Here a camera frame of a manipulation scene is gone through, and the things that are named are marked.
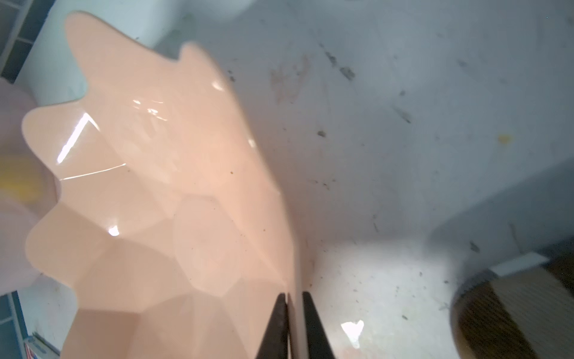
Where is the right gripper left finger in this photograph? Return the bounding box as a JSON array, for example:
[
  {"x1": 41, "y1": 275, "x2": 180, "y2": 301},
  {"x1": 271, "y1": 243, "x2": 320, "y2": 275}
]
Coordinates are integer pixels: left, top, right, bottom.
[{"x1": 256, "y1": 293, "x2": 289, "y2": 359}]

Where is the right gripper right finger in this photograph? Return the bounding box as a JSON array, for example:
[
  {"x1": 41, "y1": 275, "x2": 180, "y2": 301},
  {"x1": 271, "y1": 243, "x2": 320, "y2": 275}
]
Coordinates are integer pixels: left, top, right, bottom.
[{"x1": 302, "y1": 292, "x2": 335, "y2": 359}]

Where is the pink faceted bowl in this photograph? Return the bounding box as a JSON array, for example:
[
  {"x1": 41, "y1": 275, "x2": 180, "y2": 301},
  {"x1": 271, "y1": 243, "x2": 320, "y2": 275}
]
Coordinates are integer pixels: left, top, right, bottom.
[{"x1": 22, "y1": 12, "x2": 308, "y2": 358}]

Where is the pink plastic bag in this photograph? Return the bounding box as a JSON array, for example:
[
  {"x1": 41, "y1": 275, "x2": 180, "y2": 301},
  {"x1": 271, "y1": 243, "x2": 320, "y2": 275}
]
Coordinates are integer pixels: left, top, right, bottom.
[{"x1": 1, "y1": 79, "x2": 56, "y2": 296}]

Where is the plaid glasses case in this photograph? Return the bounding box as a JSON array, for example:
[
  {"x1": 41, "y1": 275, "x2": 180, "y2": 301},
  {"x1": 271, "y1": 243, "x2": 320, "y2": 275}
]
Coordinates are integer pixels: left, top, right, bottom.
[{"x1": 450, "y1": 239, "x2": 573, "y2": 358}]

